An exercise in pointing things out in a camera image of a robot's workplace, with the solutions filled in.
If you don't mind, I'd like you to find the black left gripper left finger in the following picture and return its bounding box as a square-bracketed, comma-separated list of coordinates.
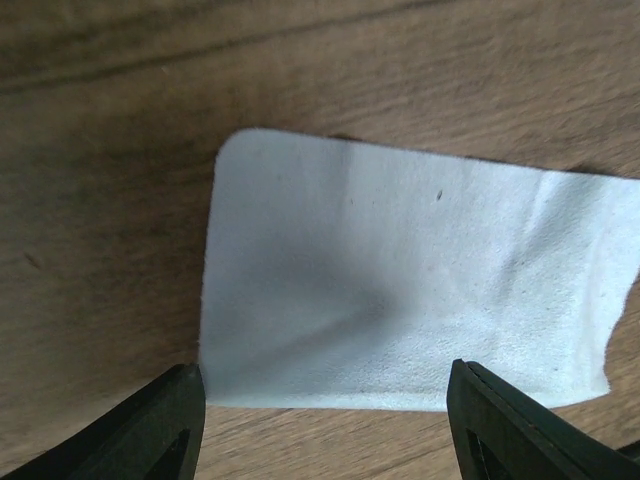
[4, 364, 205, 479]

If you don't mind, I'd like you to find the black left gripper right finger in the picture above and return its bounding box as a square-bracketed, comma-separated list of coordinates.
[446, 359, 639, 480]

